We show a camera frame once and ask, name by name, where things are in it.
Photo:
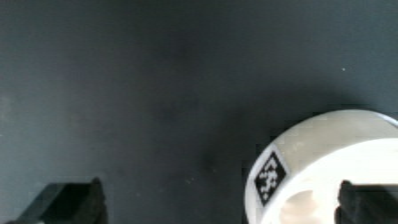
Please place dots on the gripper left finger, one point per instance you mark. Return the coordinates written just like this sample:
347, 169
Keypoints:
70, 204

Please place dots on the white round stool seat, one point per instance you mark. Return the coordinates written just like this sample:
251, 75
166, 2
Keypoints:
335, 148

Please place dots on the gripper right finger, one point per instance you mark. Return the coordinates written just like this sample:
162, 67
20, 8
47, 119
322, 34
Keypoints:
368, 204

